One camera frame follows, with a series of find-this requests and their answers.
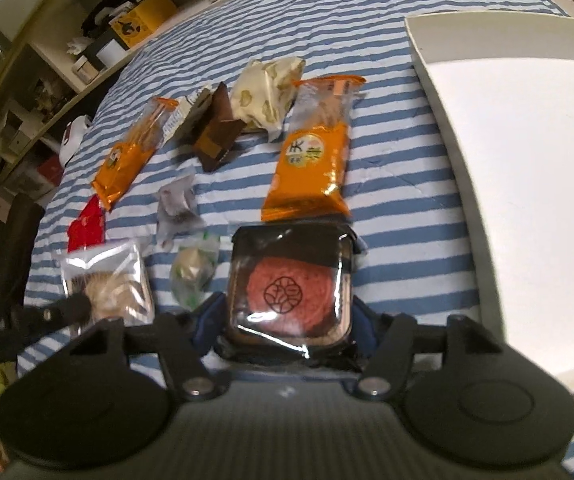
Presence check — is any blue white striped blanket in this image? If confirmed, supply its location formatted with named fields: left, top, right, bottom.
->
left=16, top=0, right=574, bottom=476

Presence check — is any white cardboard box tray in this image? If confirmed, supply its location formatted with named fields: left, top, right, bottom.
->
left=405, top=11, right=574, bottom=392

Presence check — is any clear pack swirl pastry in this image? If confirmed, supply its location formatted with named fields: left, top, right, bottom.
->
left=57, top=240, right=156, bottom=337

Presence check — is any yellow black box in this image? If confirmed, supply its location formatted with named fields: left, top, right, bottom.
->
left=110, top=0, right=177, bottom=48

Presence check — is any red mooncake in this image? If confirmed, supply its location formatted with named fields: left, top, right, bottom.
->
left=224, top=221, right=360, bottom=362

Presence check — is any red snack bag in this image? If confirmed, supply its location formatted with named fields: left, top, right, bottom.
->
left=66, top=194, right=104, bottom=252

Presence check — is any wooden bedside shelf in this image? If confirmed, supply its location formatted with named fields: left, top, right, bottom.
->
left=0, top=0, right=209, bottom=196

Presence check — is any cream patterned snack pack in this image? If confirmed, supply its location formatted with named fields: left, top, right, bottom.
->
left=229, top=56, right=306, bottom=142

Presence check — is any white cylinder container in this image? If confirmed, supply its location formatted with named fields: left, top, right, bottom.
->
left=96, top=39, right=127, bottom=68

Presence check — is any green-white round pastry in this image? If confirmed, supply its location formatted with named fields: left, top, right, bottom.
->
left=170, top=232, right=221, bottom=311

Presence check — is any slim orange snack pack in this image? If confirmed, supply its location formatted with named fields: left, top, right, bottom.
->
left=92, top=96, right=178, bottom=211

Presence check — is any orange snack pack with logo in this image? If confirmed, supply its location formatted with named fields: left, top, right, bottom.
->
left=261, top=75, right=366, bottom=222

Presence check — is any brown foil snack pack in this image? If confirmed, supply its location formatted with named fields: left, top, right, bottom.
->
left=174, top=82, right=246, bottom=174

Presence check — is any small grey candy wrapper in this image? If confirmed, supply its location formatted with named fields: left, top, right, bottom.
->
left=156, top=171, right=206, bottom=248

